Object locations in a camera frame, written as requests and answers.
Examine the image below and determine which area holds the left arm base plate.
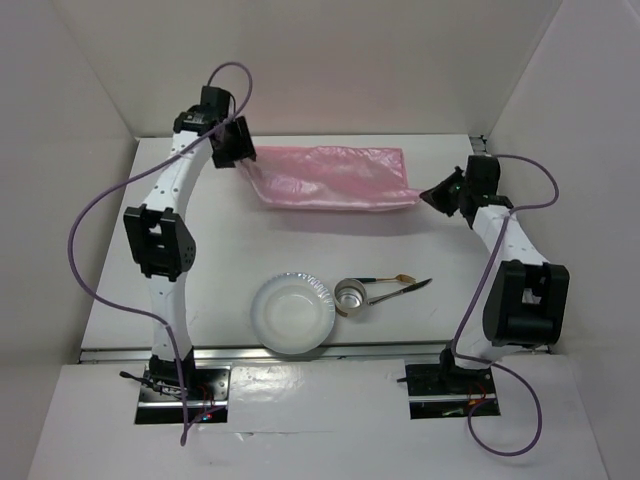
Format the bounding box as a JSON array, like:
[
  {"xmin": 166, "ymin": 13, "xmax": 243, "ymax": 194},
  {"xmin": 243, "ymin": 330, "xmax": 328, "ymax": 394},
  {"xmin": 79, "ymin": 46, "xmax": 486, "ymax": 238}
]
[{"xmin": 134, "ymin": 363, "xmax": 232, "ymax": 425}]

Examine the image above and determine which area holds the green handled gold fork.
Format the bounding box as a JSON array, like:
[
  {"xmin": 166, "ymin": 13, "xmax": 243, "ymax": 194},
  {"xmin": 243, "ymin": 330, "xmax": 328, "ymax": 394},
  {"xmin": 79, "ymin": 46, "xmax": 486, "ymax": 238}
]
[{"xmin": 354, "ymin": 274, "xmax": 417, "ymax": 285}]

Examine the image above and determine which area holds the metal cup with paper sleeve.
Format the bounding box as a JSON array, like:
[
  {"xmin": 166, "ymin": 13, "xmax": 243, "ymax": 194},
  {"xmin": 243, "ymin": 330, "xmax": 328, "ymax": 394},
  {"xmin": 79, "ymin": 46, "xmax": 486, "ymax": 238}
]
[{"xmin": 333, "ymin": 278, "xmax": 368, "ymax": 318}]

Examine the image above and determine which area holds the silver table knife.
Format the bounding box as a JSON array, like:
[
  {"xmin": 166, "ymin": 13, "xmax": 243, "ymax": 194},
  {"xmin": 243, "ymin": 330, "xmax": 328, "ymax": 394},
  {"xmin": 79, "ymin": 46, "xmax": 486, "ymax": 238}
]
[{"xmin": 367, "ymin": 278, "xmax": 433, "ymax": 306}]

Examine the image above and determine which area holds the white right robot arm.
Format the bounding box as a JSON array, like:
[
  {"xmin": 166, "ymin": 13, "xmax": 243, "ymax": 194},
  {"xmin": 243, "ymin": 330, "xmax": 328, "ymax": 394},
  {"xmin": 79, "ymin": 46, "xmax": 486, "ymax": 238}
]
[{"xmin": 421, "ymin": 154, "xmax": 570, "ymax": 392}]

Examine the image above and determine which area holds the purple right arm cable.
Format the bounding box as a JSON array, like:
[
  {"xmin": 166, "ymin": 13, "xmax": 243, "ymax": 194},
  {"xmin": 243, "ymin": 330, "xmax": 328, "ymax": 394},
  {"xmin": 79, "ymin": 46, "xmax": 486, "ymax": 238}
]
[{"xmin": 452, "ymin": 153, "xmax": 559, "ymax": 457}]

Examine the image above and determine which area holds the pink rose satin placemat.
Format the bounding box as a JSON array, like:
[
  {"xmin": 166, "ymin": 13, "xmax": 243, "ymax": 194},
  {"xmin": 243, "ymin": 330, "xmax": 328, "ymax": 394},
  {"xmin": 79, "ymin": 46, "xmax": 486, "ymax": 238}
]
[{"xmin": 237, "ymin": 146, "xmax": 421, "ymax": 212}]

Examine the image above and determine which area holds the white ribbed plate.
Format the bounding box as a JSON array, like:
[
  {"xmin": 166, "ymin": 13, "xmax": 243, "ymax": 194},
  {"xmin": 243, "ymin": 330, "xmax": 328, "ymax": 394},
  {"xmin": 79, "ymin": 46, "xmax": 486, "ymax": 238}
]
[{"xmin": 250, "ymin": 272, "xmax": 336, "ymax": 355}]

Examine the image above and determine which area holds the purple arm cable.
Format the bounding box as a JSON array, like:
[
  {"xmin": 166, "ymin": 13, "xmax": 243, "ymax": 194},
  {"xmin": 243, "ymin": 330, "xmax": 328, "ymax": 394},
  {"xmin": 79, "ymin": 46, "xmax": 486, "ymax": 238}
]
[
  {"xmin": 66, "ymin": 61, "xmax": 253, "ymax": 447},
  {"xmin": 452, "ymin": 153, "xmax": 559, "ymax": 457}
]

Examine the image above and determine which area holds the aluminium rail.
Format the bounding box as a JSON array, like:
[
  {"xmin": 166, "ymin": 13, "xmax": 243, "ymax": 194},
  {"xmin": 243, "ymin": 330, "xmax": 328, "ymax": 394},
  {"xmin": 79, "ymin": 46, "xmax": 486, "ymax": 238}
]
[{"xmin": 78, "ymin": 339, "xmax": 554, "ymax": 364}]

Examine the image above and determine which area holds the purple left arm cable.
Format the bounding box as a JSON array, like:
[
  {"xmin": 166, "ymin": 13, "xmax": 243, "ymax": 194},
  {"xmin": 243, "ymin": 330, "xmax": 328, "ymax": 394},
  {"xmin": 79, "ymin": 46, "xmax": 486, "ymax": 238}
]
[{"xmin": 66, "ymin": 61, "xmax": 253, "ymax": 447}]

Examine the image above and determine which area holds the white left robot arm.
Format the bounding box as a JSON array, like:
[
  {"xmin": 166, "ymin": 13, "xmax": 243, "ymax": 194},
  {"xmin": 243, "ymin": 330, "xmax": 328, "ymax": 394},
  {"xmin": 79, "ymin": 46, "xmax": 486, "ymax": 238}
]
[{"xmin": 123, "ymin": 86, "xmax": 256, "ymax": 399}]

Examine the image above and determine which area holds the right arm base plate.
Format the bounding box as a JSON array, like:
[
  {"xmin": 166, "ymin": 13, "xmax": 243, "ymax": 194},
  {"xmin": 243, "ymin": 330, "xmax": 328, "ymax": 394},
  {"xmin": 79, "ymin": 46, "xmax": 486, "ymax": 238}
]
[{"xmin": 398, "ymin": 364, "xmax": 501, "ymax": 420}]

